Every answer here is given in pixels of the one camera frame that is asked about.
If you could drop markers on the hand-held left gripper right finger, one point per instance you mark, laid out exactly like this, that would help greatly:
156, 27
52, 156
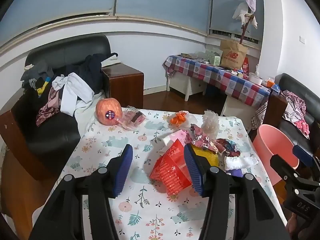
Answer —
193, 170

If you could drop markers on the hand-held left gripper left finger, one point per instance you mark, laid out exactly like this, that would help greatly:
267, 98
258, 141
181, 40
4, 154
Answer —
123, 170

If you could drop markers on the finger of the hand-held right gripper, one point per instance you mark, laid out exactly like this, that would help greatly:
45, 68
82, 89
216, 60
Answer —
301, 153
282, 165

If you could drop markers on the pink plastic bucket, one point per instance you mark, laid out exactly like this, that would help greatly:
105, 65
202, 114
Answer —
270, 150

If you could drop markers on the red printed packet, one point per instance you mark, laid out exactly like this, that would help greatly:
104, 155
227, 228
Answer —
170, 170

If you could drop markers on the clear plastic packaging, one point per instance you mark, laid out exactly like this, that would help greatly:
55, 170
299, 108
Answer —
132, 118

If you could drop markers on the yellow sponge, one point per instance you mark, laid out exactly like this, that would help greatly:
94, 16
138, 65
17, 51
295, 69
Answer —
210, 158

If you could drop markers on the crumpled patterned wrapper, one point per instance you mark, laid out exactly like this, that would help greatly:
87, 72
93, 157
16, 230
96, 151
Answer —
200, 140

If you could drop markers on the pink and white paper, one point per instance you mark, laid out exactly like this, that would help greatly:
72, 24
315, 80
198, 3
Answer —
175, 137

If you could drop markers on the dark red crumpled wrapper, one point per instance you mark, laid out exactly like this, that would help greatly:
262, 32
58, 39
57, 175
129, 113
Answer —
227, 146

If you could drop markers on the purple wrapper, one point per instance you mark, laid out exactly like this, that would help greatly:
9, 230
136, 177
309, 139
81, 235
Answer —
236, 173

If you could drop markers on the pile of patterned clothes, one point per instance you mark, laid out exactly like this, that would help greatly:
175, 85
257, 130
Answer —
296, 110

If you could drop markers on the floral tablecloth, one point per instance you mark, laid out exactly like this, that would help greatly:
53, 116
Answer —
150, 205

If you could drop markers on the crumpled clear plastic bag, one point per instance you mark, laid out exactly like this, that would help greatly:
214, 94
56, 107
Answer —
210, 125

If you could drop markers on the dark wooden side table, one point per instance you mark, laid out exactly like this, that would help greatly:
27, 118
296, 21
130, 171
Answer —
275, 105

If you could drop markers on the red apple with sticker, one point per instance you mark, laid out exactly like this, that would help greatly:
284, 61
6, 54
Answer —
107, 110

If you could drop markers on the black leather sofa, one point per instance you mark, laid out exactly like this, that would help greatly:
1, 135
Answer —
295, 85

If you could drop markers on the white bench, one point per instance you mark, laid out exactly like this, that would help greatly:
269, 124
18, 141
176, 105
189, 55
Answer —
180, 82
235, 106

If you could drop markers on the orange item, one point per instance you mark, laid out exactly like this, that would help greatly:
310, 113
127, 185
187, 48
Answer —
270, 83

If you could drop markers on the black leather armchair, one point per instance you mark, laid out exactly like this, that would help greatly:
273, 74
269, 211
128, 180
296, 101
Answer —
50, 135

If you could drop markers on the white bowl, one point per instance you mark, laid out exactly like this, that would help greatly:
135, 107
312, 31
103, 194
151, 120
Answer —
255, 78

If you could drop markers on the checked tablecloth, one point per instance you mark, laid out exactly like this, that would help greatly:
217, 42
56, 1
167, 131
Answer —
212, 76

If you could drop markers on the white garment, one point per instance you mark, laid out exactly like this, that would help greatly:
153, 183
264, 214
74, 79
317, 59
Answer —
71, 90

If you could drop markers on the pink patterned cloth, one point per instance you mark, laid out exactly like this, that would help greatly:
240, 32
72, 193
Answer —
47, 110

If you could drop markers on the red snack bag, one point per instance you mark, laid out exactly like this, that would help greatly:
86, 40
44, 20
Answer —
245, 66

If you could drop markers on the dark navy clothes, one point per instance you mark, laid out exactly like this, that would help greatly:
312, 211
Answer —
87, 70

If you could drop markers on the green tissue box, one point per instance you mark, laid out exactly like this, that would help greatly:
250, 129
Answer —
216, 60

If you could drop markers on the blue and yellow item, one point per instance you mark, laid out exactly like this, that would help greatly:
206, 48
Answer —
42, 86

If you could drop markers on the brown paper bag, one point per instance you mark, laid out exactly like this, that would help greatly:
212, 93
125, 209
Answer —
232, 55

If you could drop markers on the grey clothes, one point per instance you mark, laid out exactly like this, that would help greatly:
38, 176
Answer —
37, 71

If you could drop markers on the wooden coat rack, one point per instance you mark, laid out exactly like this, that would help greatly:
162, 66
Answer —
245, 28

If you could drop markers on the white cloth on rack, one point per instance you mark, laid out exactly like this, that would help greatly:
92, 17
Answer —
241, 11

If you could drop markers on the wall switch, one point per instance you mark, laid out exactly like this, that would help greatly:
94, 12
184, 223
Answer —
302, 39

